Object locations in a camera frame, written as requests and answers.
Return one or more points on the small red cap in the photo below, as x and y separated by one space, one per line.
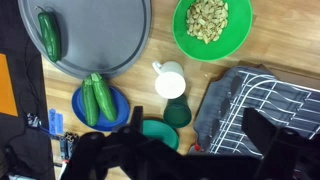
197 147

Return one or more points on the black electronics module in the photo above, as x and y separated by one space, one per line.
68 145

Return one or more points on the dark green cup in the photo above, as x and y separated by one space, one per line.
177 115

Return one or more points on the bright green bowl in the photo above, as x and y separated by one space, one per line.
233 36

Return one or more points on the gray round tray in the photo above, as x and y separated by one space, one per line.
100 33

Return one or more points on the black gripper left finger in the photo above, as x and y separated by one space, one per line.
135 116

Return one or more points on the teal bowl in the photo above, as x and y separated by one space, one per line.
160 131

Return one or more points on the blue plastic tag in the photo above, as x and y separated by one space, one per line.
55 121

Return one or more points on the dark green pepper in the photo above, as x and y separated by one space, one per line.
50 36

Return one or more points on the orange flat panel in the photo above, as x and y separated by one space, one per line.
7 86

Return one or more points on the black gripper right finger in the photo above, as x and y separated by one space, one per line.
258 128

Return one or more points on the blue plate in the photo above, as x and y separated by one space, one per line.
121 106

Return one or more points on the green zucchini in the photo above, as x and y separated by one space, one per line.
90 106
105 100

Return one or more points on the black cloth cover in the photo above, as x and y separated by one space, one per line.
13 33

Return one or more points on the pile of peanuts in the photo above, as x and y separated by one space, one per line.
206 20

